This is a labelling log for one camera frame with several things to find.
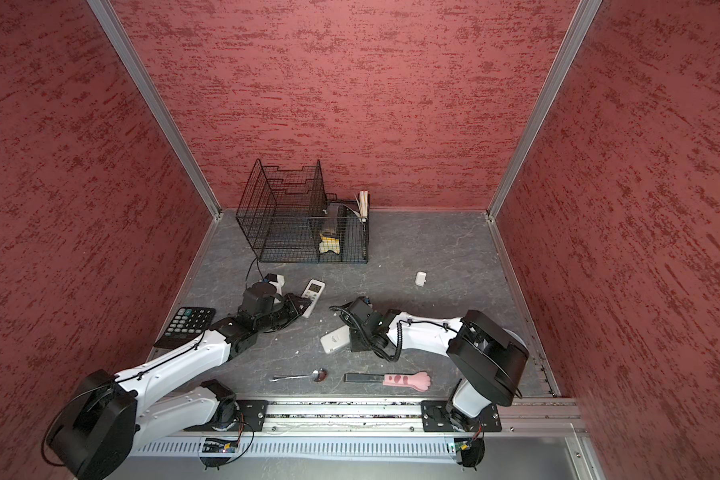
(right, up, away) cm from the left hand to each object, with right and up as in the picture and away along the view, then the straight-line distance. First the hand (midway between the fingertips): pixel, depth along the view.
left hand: (312, 307), depth 84 cm
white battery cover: (+34, +6, +16) cm, 38 cm away
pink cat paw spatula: (+30, -18, -6) cm, 36 cm away
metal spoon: (+3, -17, -5) cm, 18 cm away
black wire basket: (-16, +28, +30) cm, 44 cm away
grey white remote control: (+7, -10, +2) cm, 12 cm away
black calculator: (-39, -5, +4) cm, 39 cm away
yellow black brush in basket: (+2, +19, +22) cm, 30 cm away
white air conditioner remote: (-2, +2, +12) cm, 12 cm away
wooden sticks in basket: (+15, +32, +11) cm, 37 cm away
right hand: (+13, -12, +1) cm, 18 cm away
